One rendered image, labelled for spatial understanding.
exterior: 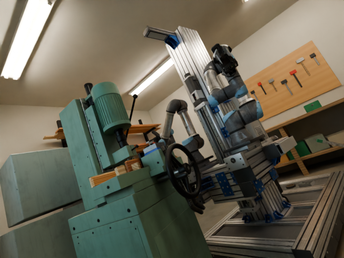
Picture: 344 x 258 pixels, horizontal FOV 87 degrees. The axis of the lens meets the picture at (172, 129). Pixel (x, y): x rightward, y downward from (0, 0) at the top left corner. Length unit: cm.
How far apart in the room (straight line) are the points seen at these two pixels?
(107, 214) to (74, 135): 60
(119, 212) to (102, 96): 68
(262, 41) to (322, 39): 93
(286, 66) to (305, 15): 87
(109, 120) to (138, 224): 61
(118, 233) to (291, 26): 413
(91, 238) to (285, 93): 369
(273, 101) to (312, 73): 73
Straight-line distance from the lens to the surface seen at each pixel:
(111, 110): 117
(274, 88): 403
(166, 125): 175
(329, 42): 420
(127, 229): 96
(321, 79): 403
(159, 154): 96
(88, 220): 118
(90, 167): 126
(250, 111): 130
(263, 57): 421
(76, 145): 137
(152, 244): 93
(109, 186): 90
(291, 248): 129
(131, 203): 90
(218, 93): 109
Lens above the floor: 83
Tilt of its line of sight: 12 degrees up
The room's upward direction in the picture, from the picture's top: 23 degrees counter-clockwise
